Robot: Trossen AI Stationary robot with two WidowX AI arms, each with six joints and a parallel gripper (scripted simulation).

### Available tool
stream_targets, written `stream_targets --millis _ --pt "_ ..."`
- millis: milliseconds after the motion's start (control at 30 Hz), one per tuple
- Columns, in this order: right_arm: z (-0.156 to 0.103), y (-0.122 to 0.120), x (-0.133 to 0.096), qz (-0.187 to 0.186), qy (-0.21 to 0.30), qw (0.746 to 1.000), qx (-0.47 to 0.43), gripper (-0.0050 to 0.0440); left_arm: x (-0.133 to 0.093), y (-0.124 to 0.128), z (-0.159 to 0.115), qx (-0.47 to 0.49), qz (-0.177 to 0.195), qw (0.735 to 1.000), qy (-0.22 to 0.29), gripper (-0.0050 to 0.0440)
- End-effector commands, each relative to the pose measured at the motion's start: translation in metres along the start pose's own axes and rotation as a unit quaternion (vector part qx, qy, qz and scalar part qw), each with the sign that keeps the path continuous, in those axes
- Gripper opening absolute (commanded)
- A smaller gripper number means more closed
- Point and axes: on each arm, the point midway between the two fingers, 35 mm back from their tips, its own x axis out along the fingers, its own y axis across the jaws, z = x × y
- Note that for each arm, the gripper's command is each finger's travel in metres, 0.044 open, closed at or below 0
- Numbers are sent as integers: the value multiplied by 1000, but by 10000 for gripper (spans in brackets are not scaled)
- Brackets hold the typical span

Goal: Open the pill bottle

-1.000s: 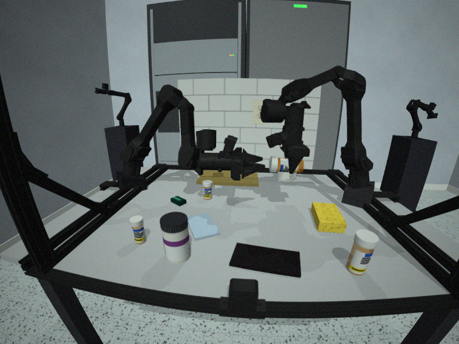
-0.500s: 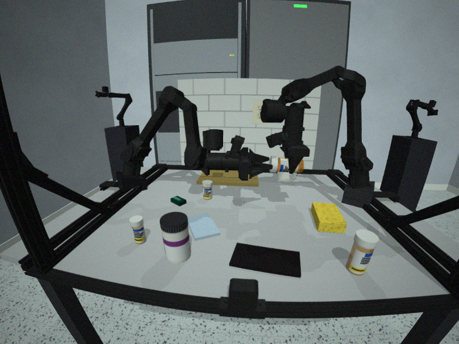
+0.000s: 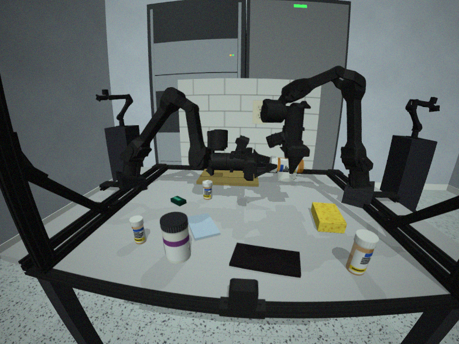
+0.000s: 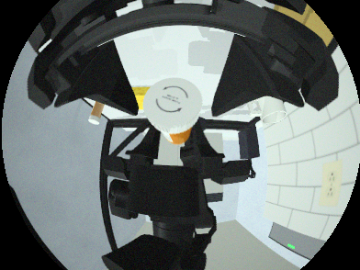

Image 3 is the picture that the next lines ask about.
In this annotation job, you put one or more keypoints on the yellow sponge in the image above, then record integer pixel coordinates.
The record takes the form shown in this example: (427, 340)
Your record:
(328, 218)

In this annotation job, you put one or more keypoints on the brown cardboard box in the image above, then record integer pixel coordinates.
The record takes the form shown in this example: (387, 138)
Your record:
(224, 177)

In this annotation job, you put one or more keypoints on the white tile backsplash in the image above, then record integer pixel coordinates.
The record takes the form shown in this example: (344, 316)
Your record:
(234, 104)

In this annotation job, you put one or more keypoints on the light blue flat box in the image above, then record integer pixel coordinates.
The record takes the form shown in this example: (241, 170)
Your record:
(202, 226)

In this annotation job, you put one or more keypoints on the white-capped pill bottle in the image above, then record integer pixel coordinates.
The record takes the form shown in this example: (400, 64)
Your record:
(207, 189)

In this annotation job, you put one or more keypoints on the white ridged bottle cap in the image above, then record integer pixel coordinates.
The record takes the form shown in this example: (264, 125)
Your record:
(274, 160)

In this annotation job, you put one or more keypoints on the white bottle with black cap and purple band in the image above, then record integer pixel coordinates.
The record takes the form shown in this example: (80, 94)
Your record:
(175, 233)

